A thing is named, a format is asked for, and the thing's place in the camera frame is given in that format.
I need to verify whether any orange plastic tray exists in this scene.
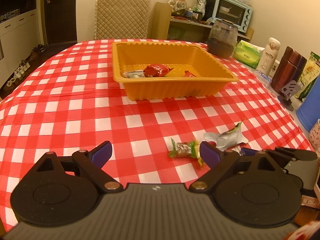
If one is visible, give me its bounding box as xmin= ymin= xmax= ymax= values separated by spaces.
xmin=112 ymin=41 xmax=239 ymax=100

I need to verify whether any dark wooden door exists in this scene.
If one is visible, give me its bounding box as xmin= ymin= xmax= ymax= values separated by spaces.
xmin=44 ymin=0 xmax=77 ymax=45

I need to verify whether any yellow candy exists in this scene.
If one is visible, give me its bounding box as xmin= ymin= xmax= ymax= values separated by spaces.
xmin=194 ymin=141 xmax=204 ymax=168

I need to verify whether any white miffy bottle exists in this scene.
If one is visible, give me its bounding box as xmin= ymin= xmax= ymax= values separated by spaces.
xmin=256 ymin=37 xmax=281 ymax=75

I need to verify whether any light blue toaster oven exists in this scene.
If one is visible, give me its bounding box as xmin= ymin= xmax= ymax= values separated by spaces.
xmin=202 ymin=0 xmax=253 ymax=33

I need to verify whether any orange lid snack jar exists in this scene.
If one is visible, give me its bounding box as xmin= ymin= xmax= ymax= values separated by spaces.
xmin=168 ymin=0 xmax=188 ymax=16

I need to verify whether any silver green snack pouch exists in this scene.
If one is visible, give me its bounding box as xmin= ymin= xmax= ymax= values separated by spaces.
xmin=203 ymin=122 xmax=248 ymax=151

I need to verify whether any green sunflower seed bag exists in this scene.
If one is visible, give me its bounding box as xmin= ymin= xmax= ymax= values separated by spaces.
xmin=295 ymin=51 xmax=319 ymax=101

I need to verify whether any blue plastic pitcher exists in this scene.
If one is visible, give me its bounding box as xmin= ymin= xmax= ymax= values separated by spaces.
xmin=296 ymin=76 xmax=320 ymax=132

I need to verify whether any red long snack packet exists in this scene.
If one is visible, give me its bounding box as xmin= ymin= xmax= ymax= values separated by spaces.
xmin=165 ymin=68 xmax=185 ymax=77

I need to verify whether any red candy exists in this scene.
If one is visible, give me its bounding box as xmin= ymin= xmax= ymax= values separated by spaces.
xmin=184 ymin=70 xmax=197 ymax=77

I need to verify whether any grey dark snack packet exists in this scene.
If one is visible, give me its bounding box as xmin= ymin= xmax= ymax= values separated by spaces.
xmin=123 ymin=70 xmax=145 ymax=79

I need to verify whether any brown metal thermos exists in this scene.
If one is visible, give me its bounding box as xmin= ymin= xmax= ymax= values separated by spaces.
xmin=270 ymin=47 xmax=307 ymax=95

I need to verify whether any dark glass jar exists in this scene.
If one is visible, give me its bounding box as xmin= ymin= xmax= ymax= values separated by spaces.
xmin=207 ymin=19 xmax=238 ymax=59

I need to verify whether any green brown candy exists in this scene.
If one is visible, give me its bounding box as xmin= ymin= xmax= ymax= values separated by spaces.
xmin=168 ymin=139 xmax=200 ymax=159

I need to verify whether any green tissue pack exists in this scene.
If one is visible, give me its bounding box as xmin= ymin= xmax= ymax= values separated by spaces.
xmin=232 ymin=40 xmax=264 ymax=69

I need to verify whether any red white checkered tablecloth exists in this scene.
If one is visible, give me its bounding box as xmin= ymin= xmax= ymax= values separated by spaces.
xmin=1 ymin=41 xmax=311 ymax=230

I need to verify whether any dark red chocolate packet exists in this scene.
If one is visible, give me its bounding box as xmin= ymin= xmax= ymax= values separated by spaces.
xmin=144 ymin=63 xmax=172 ymax=77

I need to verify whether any white cabinet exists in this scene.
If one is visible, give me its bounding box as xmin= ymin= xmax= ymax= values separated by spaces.
xmin=1 ymin=0 xmax=40 ymax=85

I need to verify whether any wooden side shelf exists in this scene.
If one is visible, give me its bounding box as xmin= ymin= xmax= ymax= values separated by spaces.
xmin=150 ymin=1 xmax=255 ymax=43

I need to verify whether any white patterned mug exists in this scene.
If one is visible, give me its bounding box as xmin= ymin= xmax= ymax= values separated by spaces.
xmin=309 ymin=119 xmax=320 ymax=152

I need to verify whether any quilted beige chair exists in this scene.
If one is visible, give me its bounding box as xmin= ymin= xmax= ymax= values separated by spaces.
xmin=94 ymin=0 xmax=151 ymax=40

